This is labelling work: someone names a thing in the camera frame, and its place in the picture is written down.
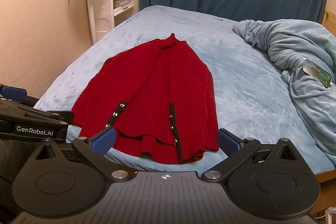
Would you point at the grey-blue fleece blanket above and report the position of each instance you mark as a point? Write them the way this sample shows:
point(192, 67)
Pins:
point(289, 42)

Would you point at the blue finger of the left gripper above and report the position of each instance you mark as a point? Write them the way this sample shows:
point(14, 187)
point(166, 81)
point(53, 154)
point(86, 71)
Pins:
point(12, 93)

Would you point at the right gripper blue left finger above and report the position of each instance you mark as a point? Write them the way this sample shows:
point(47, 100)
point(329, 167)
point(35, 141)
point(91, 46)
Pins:
point(92, 151)

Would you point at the red knit sweater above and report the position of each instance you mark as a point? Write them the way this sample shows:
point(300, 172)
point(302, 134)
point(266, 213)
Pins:
point(159, 97)

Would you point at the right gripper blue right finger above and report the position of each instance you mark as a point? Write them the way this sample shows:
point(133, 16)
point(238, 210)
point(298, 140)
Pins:
point(239, 152)

